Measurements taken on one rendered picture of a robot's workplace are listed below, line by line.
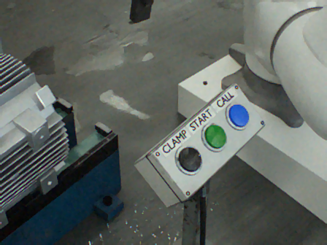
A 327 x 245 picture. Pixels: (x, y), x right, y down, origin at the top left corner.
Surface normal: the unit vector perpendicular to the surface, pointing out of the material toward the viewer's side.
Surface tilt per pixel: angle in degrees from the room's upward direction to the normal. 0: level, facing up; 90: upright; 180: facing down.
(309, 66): 56
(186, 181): 38
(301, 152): 4
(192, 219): 90
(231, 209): 0
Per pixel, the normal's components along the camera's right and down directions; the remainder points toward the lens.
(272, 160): -0.75, 0.44
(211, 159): 0.47, -0.33
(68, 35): 0.00, -0.74
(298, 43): -0.74, -0.42
